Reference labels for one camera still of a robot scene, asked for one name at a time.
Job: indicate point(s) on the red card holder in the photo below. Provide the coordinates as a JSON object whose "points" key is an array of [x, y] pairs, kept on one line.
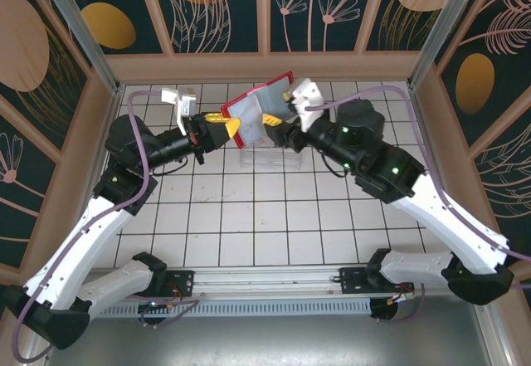
{"points": [[249, 113]]}

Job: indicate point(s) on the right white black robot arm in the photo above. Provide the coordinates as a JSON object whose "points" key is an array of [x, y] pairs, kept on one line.
{"points": [[448, 216]]}

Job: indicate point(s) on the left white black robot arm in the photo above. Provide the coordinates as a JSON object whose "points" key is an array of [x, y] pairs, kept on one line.
{"points": [[83, 237]]}

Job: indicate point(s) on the clear acrylic organizer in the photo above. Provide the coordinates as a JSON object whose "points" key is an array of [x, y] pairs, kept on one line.
{"points": [[269, 160]]}

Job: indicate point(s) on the grey metal sheet panel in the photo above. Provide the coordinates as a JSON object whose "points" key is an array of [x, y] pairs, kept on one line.
{"points": [[265, 341]]}

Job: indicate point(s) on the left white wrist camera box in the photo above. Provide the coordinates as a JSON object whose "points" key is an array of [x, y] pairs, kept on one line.
{"points": [[182, 102]]}

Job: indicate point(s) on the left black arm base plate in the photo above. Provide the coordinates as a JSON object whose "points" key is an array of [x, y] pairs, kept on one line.
{"points": [[182, 281]]}

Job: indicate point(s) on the aluminium corner post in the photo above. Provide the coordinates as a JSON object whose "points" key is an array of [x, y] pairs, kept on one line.
{"points": [[444, 30], [87, 38]]}

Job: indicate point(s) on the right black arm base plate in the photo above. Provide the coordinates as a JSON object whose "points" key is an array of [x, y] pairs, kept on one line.
{"points": [[352, 281]]}

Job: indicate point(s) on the aluminium mounting rail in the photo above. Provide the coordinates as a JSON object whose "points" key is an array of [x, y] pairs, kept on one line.
{"points": [[265, 279]]}

